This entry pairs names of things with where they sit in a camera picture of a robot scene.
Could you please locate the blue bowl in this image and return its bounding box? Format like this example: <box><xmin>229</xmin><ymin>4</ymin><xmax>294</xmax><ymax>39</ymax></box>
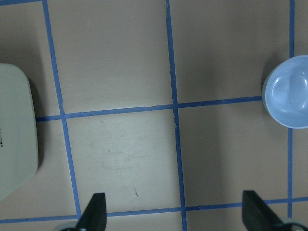
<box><xmin>262</xmin><ymin>55</ymin><xmax>308</xmax><ymax>129</ymax></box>

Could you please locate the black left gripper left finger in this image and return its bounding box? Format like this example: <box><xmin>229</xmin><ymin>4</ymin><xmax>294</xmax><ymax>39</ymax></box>
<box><xmin>75</xmin><ymin>193</ymin><xmax>106</xmax><ymax>231</ymax></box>

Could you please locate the cream chrome toaster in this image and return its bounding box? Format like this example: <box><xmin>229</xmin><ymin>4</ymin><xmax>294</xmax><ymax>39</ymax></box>
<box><xmin>0</xmin><ymin>64</ymin><xmax>39</xmax><ymax>199</ymax></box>

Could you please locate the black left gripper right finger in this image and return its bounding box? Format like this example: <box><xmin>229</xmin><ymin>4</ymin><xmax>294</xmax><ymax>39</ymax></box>
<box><xmin>242</xmin><ymin>190</ymin><xmax>289</xmax><ymax>231</ymax></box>

